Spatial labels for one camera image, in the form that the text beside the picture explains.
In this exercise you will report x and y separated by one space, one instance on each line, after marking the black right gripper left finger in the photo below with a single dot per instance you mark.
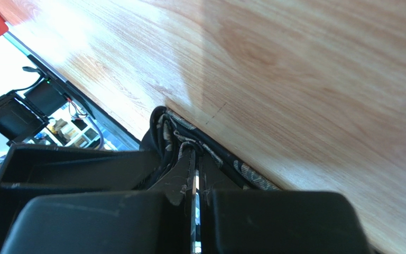
142 220

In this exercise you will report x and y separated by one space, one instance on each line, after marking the black floral necktie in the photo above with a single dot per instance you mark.
170 135

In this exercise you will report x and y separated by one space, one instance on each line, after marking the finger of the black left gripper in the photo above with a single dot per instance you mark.
30 170

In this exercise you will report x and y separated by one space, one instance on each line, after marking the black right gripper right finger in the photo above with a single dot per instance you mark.
234 220

